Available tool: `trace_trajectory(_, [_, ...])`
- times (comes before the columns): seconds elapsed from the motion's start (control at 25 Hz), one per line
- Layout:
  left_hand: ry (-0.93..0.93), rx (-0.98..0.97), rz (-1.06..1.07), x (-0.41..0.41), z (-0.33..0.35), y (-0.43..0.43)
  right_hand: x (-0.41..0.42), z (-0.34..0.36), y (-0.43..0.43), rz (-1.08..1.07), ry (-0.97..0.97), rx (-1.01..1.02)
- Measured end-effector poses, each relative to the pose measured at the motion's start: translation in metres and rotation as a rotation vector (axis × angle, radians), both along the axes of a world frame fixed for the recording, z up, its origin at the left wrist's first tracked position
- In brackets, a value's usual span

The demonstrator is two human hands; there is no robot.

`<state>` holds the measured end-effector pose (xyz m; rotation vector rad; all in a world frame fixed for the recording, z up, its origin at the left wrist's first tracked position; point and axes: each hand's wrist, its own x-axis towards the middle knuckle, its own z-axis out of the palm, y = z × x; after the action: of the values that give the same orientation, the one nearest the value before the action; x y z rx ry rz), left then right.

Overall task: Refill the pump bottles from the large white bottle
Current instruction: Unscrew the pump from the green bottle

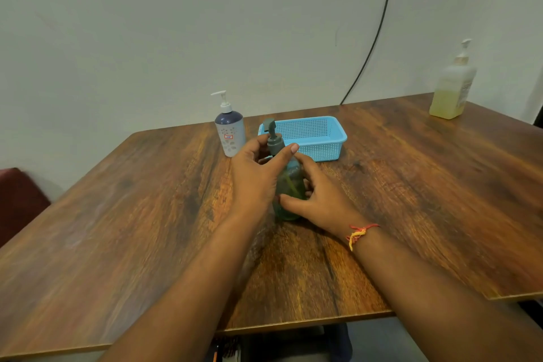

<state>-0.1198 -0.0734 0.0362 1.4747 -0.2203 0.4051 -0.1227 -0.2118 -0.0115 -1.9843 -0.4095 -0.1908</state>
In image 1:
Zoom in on person's right forearm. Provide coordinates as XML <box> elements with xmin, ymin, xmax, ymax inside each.
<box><xmin>348</xmin><ymin>224</ymin><xmax>543</xmax><ymax>362</ymax></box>

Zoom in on red and yellow thread bracelet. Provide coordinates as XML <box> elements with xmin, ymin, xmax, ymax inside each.
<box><xmin>346</xmin><ymin>224</ymin><xmax>380</xmax><ymax>252</ymax></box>

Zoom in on dark objects under table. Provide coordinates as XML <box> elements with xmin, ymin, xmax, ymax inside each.
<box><xmin>206</xmin><ymin>324</ymin><xmax>353</xmax><ymax>362</ymax></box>

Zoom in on white floral pump bottle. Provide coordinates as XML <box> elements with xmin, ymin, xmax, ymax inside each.
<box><xmin>211</xmin><ymin>90</ymin><xmax>247</xmax><ymax>158</ymax></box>

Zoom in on person's left forearm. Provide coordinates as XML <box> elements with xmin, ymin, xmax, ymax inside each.
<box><xmin>98</xmin><ymin>205</ymin><xmax>276</xmax><ymax>362</ymax></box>

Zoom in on dark red chair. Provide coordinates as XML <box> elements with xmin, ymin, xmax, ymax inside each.
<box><xmin>0</xmin><ymin>168</ymin><xmax>51</xmax><ymax>248</ymax></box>

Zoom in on person's right hand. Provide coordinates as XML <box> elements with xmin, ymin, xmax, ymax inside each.
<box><xmin>279</xmin><ymin>152</ymin><xmax>369</xmax><ymax>240</ymax></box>

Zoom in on person's left hand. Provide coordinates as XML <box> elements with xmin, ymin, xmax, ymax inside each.
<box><xmin>229</xmin><ymin>134</ymin><xmax>299</xmax><ymax>220</ymax></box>

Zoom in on blue plastic basket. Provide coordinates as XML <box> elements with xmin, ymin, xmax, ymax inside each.
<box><xmin>258</xmin><ymin>116</ymin><xmax>348</xmax><ymax>162</ymax></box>

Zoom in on green pump dispenser bottle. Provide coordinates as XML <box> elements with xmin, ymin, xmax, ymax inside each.
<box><xmin>262</xmin><ymin>118</ymin><xmax>307</xmax><ymax>222</ymax></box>

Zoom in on black cable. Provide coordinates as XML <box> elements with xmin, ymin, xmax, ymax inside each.
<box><xmin>340</xmin><ymin>0</ymin><xmax>411</xmax><ymax>105</ymax></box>

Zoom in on yellow liquid pump bottle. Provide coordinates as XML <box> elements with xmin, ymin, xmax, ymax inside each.
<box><xmin>429</xmin><ymin>39</ymin><xmax>477</xmax><ymax>120</ymax></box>

